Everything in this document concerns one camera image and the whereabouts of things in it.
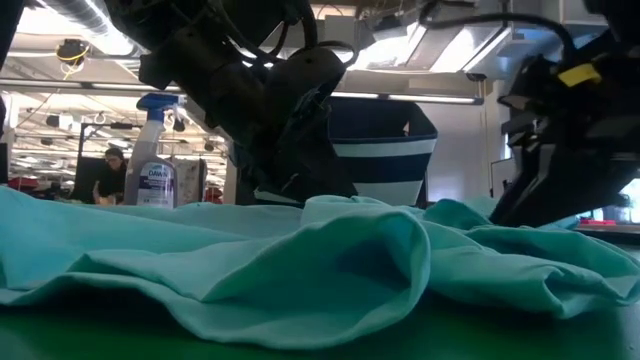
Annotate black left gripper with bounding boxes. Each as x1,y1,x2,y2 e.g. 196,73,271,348
234,47,359,204

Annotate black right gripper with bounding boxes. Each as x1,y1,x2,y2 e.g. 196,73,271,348
489,29,640,227

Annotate teal shorts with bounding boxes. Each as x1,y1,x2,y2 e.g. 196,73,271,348
0,187,640,351

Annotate navy striped laundry basket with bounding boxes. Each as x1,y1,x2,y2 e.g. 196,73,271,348
327,97,439,209

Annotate clear spray bottle blue trigger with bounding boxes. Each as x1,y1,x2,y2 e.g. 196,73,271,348
123,93,187,210

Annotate person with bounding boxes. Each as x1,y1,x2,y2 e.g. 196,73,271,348
92,147,129,206

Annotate black monitor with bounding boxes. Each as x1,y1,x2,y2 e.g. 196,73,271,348
72,157,109,204

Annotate green table mat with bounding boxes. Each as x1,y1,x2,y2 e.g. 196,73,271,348
0,294,640,360

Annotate red bin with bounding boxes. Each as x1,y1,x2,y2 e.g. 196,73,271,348
7,175,40,192

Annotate silver ventilation duct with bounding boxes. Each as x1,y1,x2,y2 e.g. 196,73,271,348
44,0,146,56

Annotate black yellow ceiling cable reel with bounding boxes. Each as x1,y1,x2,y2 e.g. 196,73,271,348
54,38,91,66

